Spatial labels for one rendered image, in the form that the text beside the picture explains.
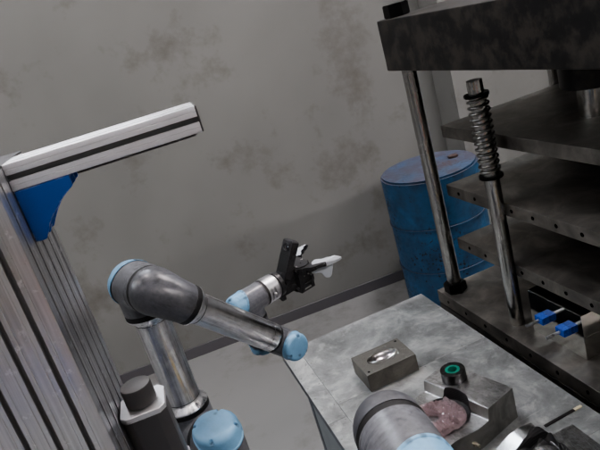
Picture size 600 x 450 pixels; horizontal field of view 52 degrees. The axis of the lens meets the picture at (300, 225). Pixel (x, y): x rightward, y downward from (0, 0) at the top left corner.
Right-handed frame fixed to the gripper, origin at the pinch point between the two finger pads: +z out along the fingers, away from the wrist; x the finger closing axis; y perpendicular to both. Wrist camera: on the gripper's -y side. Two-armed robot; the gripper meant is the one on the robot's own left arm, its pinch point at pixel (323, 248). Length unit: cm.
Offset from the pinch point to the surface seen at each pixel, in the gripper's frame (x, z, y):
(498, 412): 45, 19, 53
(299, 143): -199, 156, 45
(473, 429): 43, 8, 53
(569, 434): 65, 21, 51
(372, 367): -7, 18, 60
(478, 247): -6, 85, 43
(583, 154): 47, 65, -13
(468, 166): -89, 197, 61
